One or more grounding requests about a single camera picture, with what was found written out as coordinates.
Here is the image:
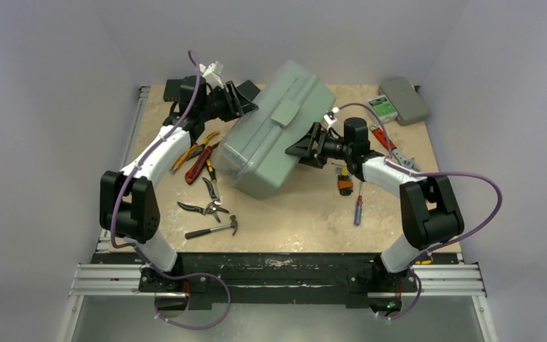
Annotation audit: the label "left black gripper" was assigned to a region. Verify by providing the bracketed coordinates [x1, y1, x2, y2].
[201, 84, 260, 125]

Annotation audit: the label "orange hex key set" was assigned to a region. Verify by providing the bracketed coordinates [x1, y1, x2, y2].
[334, 163, 353, 196]

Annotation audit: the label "translucent green tool box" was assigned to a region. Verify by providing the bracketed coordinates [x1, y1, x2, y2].
[213, 60, 336, 200]

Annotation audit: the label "black handled screwdriver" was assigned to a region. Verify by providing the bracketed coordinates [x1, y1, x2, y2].
[206, 159, 217, 189]

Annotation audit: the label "red black utility knife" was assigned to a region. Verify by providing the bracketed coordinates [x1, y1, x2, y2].
[184, 147, 212, 185]

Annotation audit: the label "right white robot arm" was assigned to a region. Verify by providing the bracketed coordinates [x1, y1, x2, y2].
[285, 117, 464, 290]

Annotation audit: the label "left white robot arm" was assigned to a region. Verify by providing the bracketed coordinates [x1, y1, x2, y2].
[99, 76, 259, 291]

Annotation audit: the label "small black flat box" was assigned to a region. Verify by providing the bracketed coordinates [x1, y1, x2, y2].
[236, 80, 261, 102]

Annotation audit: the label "yellow black needle pliers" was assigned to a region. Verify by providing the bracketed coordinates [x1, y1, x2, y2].
[185, 131, 220, 160]

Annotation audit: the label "blue red screwdriver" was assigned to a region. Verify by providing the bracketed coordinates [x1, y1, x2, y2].
[353, 182, 364, 227]

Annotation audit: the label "green white screw box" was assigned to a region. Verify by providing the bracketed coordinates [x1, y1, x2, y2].
[365, 95, 398, 125]

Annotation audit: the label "red adjustable wrench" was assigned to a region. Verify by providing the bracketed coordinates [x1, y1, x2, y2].
[370, 125, 421, 172]

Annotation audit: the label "black pruning shears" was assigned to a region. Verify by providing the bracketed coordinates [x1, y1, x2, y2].
[177, 177, 231, 224]

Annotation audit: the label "grey plastic case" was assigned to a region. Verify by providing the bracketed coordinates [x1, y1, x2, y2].
[379, 78, 431, 126]

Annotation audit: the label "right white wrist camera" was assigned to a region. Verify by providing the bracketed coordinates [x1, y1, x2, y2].
[323, 107, 340, 131]

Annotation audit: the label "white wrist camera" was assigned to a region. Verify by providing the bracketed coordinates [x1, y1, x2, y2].
[199, 61, 224, 88]
[323, 107, 340, 131]

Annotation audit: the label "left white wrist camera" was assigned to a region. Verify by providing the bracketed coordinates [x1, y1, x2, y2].
[199, 61, 224, 88]

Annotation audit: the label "black network switch box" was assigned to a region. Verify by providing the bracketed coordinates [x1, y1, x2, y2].
[162, 78, 183, 103]

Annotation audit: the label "yellow handled pliers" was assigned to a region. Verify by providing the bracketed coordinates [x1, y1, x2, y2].
[169, 144, 201, 174]

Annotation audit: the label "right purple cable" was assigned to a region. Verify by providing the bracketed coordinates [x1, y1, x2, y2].
[332, 102, 504, 322]

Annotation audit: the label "black handled hammer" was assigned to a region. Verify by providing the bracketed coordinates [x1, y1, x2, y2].
[184, 215, 239, 239]

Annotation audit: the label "aluminium rail frame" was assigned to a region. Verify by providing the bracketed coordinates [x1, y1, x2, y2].
[68, 85, 488, 303]

